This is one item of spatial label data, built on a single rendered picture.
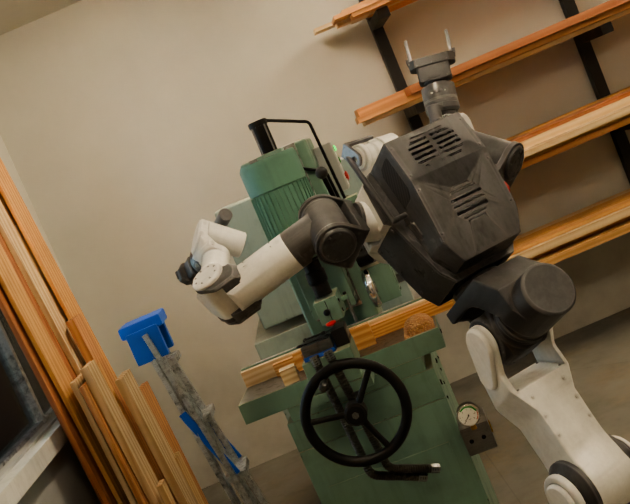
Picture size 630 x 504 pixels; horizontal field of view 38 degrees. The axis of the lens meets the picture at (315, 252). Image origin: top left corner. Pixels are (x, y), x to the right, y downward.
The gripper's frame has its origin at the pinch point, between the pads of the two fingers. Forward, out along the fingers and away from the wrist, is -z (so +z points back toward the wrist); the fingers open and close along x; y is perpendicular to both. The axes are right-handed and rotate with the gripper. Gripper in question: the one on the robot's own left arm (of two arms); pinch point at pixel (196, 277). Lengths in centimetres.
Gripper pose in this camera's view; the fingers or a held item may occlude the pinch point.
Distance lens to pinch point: 244.4
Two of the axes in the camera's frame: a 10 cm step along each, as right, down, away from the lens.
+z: 3.5, -4.4, -8.3
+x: 8.6, -2.1, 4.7
